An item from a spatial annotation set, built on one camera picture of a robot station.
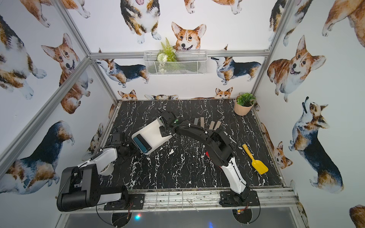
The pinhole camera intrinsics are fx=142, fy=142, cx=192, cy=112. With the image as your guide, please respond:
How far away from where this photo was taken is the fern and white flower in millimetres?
815

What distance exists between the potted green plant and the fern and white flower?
532mm

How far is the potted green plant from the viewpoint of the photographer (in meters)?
1.03
